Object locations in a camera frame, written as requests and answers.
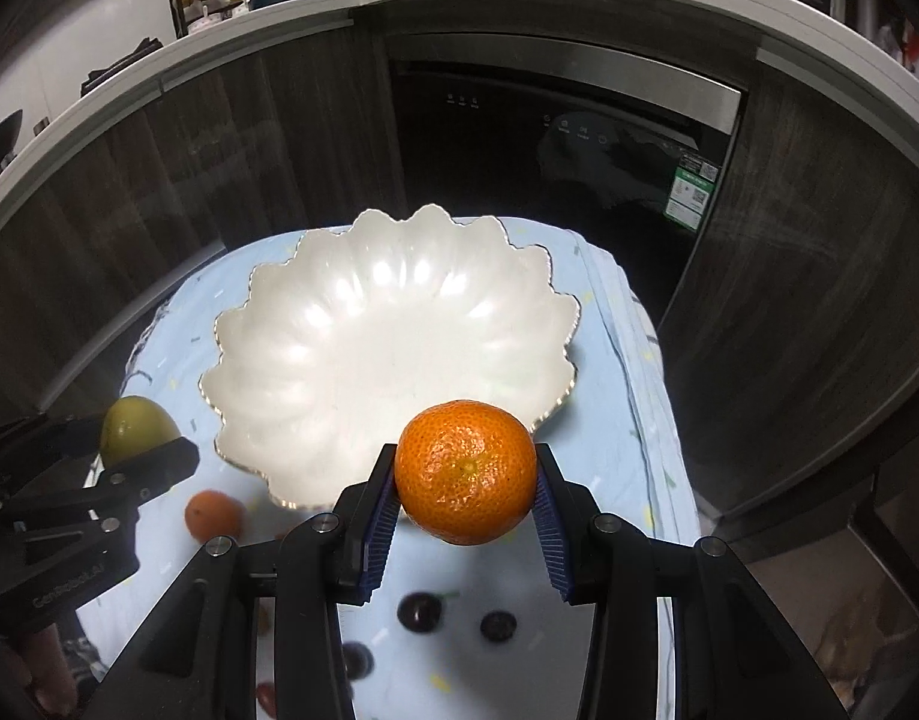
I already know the green yellow round fruit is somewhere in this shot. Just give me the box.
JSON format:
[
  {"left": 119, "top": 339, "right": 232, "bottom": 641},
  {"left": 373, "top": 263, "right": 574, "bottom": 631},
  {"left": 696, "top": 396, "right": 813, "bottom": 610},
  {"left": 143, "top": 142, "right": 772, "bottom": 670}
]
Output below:
[{"left": 98, "top": 395, "right": 181, "bottom": 470}]

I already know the black built-in dishwasher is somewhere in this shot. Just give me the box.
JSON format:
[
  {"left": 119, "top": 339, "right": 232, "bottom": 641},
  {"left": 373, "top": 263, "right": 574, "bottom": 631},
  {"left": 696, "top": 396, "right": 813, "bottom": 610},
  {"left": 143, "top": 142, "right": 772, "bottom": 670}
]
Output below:
[{"left": 386, "top": 32, "right": 744, "bottom": 320}]

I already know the white scalloped ceramic bowl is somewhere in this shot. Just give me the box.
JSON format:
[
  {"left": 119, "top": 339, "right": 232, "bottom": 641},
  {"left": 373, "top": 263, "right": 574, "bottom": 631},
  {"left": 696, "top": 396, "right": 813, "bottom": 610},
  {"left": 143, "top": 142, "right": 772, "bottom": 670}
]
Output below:
[{"left": 199, "top": 205, "right": 581, "bottom": 509}]

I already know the light blue patterned cloth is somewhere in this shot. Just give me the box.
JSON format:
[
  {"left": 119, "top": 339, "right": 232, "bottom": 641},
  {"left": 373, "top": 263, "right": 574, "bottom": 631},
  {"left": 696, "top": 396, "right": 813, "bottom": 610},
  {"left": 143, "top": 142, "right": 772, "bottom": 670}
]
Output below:
[{"left": 79, "top": 218, "right": 700, "bottom": 718}]

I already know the small orange mandarin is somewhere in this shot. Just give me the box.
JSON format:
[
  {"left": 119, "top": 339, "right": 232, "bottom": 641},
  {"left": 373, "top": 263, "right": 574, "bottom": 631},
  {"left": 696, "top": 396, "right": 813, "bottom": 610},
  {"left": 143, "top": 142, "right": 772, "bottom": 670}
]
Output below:
[{"left": 185, "top": 489, "right": 245, "bottom": 544}]

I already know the blueberry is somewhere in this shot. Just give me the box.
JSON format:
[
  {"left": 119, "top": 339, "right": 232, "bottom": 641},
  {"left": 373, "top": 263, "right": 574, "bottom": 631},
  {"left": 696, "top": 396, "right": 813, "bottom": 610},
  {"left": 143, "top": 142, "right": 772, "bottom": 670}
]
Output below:
[{"left": 479, "top": 610, "right": 518, "bottom": 644}]

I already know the large orange mandarin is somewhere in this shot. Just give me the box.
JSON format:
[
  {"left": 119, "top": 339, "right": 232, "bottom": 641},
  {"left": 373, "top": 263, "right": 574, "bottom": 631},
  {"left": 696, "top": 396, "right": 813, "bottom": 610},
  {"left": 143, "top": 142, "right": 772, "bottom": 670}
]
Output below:
[{"left": 395, "top": 400, "right": 537, "bottom": 546}]

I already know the green energy label sticker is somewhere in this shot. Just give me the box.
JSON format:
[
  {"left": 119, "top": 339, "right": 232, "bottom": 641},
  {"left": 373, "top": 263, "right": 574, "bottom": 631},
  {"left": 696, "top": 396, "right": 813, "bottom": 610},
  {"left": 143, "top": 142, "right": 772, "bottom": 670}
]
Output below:
[{"left": 663, "top": 153, "right": 722, "bottom": 232}]

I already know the dark purple plum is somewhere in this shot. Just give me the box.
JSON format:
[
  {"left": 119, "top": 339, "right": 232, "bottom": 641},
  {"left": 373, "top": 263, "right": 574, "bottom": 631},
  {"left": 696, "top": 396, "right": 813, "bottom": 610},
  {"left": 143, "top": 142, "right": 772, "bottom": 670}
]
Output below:
[
  {"left": 343, "top": 642, "right": 375, "bottom": 681},
  {"left": 396, "top": 592, "right": 443, "bottom": 634}
]

